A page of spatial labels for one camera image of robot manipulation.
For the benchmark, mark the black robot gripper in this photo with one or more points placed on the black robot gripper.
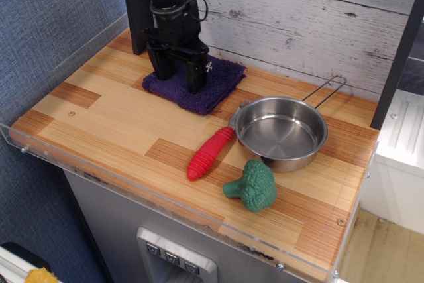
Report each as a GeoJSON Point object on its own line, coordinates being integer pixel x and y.
{"type": "Point", "coordinates": [176, 37]}

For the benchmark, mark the purple terry cloth napkin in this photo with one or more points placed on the purple terry cloth napkin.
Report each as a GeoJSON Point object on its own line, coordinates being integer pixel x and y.
{"type": "Point", "coordinates": [221, 81]}

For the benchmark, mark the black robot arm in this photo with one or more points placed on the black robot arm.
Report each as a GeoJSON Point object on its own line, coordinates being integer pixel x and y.
{"type": "Point", "coordinates": [175, 38]}

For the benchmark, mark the stainless steel pan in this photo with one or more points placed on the stainless steel pan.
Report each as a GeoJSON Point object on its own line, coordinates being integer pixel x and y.
{"type": "Point", "coordinates": [286, 133]}

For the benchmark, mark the green toy broccoli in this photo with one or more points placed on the green toy broccoli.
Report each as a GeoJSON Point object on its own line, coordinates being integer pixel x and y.
{"type": "Point", "coordinates": [256, 188]}

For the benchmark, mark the clear acrylic table guard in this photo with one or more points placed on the clear acrylic table guard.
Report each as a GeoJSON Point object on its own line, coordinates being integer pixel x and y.
{"type": "Point", "coordinates": [128, 151]}

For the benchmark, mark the grey toy fridge cabinet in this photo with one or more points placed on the grey toy fridge cabinet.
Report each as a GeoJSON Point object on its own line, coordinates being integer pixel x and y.
{"type": "Point", "coordinates": [114, 220]}

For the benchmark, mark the silver dispenser button panel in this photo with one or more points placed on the silver dispenser button panel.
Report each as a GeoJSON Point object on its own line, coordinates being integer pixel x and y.
{"type": "Point", "coordinates": [167, 261]}

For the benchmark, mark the white cabinet on right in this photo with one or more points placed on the white cabinet on right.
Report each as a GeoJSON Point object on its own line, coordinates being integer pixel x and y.
{"type": "Point", "coordinates": [393, 186]}

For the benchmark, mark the dark right shelf post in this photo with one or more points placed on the dark right shelf post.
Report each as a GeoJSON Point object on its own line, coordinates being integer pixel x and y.
{"type": "Point", "coordinates": [400, 59]}

